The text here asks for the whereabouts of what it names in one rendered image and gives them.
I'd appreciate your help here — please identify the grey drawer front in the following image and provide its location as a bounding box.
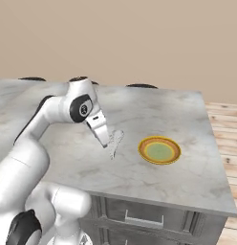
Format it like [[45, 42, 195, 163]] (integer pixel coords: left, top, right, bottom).
[[104, 196, 187, 234], [105, 228, 185, 245]]

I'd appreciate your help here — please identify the silver drawer handle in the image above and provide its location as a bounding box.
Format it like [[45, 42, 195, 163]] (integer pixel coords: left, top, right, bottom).
[[124, 209, 164, 230]]

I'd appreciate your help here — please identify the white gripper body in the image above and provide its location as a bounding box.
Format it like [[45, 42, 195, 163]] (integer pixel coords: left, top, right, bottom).
[[91, 122, 111, 149]]

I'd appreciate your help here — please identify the yellow plate with green centre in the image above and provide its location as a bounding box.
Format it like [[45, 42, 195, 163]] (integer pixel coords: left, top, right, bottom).
[[138, 135, 183, 166]]

